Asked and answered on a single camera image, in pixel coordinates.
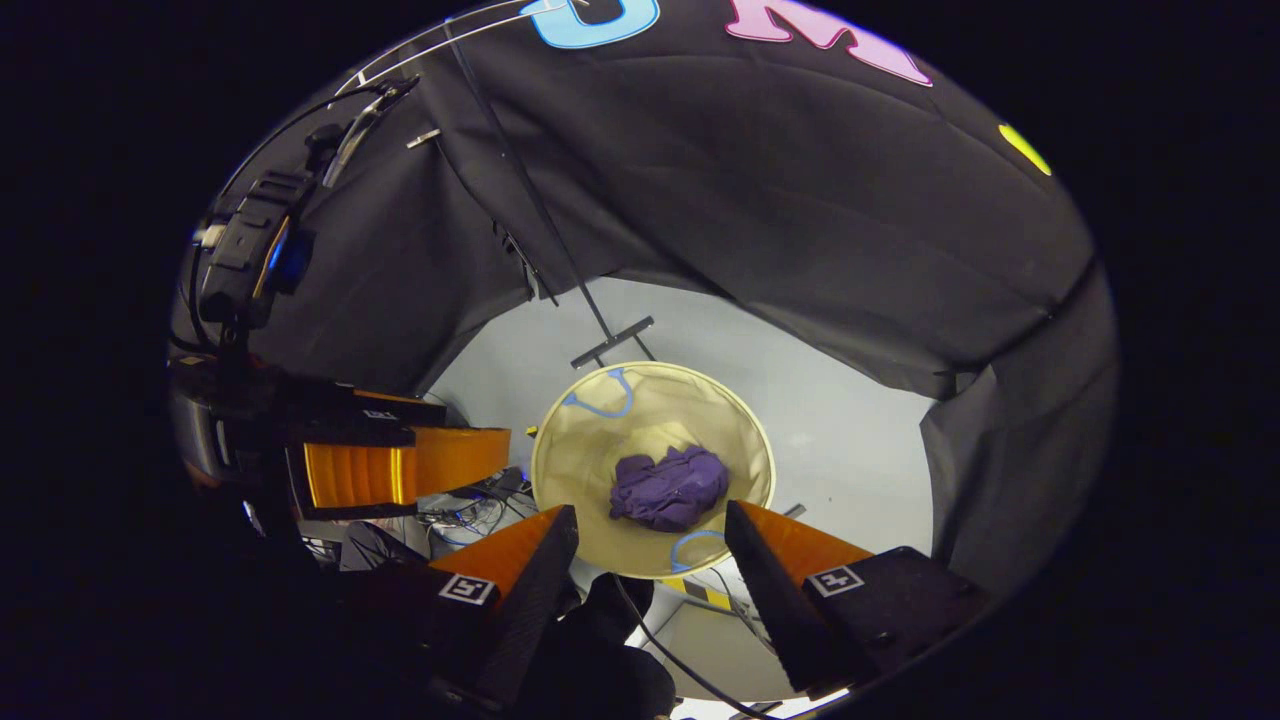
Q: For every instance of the purple ribbed knit garment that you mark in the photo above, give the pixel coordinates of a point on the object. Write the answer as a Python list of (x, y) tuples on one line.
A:
[(670, 490)]

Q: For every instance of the beige round laundry hamper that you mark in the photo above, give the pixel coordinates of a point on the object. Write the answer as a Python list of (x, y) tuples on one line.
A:
[(600, 470)]

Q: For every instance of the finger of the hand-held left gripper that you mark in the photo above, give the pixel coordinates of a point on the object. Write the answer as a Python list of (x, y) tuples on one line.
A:
[(400, 408), (400, 470)]

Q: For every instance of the small white clip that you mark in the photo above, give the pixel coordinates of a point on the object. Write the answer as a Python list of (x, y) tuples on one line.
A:
[(423, 138)]

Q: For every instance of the white clothes hanger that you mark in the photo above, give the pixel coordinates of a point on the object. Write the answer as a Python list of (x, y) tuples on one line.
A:
[(480, 24)]

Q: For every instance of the black backdrop cloth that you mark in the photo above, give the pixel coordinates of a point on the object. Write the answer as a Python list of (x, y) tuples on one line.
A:
[(750, 200)]

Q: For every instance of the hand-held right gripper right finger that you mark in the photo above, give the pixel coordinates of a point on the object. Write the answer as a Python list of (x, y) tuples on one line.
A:
[(770, 600)]

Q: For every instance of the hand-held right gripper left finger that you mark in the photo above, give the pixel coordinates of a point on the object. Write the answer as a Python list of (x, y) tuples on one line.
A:
[(530, 600)]

